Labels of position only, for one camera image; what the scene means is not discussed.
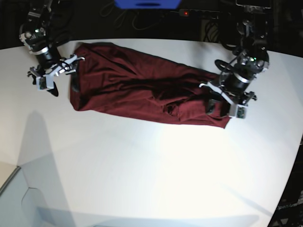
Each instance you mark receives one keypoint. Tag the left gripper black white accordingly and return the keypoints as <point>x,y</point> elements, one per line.
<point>231,89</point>

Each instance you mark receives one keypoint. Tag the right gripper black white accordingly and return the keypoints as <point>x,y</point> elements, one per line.
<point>51,63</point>

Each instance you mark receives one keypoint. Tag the dark red long-sleeve t-shirt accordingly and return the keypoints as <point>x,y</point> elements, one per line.
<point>125,82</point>

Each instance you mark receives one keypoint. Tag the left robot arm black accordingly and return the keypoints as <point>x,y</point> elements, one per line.
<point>251,58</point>

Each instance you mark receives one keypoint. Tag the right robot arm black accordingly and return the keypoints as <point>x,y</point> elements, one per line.
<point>36,35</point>

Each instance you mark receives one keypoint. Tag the black power strip red light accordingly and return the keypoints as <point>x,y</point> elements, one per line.
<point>204,14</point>

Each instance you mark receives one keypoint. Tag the blue box at table back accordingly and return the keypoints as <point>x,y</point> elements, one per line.
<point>147,4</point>

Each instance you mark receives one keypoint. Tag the black OpenArm labelled case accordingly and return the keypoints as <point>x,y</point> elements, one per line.
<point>289,212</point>

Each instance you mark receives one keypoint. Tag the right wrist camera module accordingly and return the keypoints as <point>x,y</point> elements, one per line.
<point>45,83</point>

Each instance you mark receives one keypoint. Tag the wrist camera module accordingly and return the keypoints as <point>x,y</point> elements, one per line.
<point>238,111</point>
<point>45,83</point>

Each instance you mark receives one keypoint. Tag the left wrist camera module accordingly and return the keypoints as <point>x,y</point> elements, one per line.
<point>238,111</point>

